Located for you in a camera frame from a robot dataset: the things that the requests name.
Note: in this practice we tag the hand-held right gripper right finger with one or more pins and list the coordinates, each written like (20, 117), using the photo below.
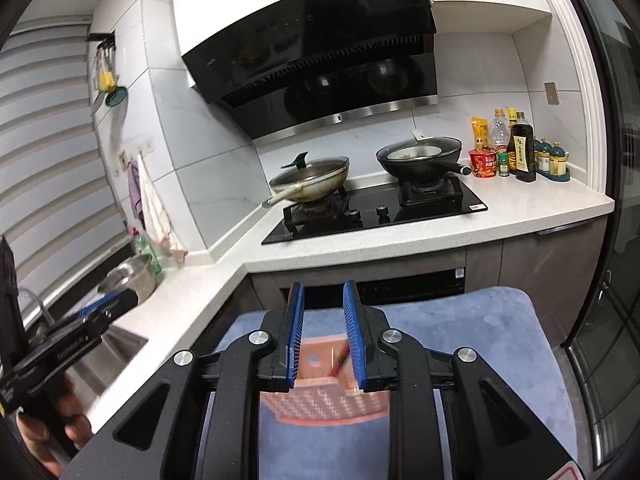
(352, 335)

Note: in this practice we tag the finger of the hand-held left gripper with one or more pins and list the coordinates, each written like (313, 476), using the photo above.
(92, 321)
(125, 300)

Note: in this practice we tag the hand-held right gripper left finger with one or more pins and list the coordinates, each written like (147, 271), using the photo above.
(295, 335)

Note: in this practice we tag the pink perforated utensil holder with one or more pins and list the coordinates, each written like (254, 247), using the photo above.
(320, 405)

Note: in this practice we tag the person's left hand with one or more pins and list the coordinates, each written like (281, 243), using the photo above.
(77, 427)

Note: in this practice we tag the steel basin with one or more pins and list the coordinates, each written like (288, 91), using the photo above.
(135, 280)

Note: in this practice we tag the steel sink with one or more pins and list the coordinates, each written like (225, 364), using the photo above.
(120, 350)

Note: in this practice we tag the steel faucet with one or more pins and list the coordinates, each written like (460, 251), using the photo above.
(35, 307)

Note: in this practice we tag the green dish soap bottle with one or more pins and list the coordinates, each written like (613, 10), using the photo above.
(147, 252)

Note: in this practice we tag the hanging towels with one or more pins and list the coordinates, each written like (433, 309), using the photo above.
(160, 215)

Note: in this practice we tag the purple hanging cloth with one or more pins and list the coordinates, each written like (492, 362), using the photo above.
(135, 190)

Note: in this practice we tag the black gas stove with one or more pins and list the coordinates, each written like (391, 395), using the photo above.
(375, 215)

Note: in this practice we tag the blue fleece blanket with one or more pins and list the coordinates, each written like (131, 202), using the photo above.
(475, 320)

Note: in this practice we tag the beige wok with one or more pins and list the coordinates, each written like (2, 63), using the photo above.
(320, 187)

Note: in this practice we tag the white window blind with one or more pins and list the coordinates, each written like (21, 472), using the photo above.
(50, 160)

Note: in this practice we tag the glass lid with black knob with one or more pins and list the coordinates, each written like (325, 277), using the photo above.
(315, 170)

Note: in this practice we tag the black wok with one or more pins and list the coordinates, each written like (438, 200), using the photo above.
(425, 167)

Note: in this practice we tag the dark base cabinet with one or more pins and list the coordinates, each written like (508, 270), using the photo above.
(525, 270)

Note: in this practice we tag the green round scrubber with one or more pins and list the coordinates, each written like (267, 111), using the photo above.
(116, 97)

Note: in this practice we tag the red instant noodle cup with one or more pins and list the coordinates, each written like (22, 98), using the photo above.
(482, 164)

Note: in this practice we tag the yellow hanging brush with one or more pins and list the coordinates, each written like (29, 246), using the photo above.
(106, 80)

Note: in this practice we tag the small green-capped jar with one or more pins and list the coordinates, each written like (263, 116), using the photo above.
(503, 166)

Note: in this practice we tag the yellow seasoning packet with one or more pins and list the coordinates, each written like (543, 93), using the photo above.
(478, 132)

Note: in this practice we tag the dark soy sauce bottle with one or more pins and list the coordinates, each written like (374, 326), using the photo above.
(522, 157)

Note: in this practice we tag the clear plastic bottle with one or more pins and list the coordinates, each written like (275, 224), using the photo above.
(499, 132)

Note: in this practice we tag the green seasoning jar set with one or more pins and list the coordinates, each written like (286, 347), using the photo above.
(552, 162)

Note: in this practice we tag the black-framed glass door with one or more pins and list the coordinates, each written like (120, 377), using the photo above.
(610, 260)

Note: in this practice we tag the yellow-capped oil bottle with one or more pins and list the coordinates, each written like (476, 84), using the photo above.
(512, 117)

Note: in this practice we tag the black range hood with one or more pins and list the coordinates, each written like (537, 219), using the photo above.
(310, 60)

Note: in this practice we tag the black wall hook rack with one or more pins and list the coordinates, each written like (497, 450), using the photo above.
(102, 37)

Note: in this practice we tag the brown wall socket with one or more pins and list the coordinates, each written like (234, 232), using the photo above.
(550, 92)

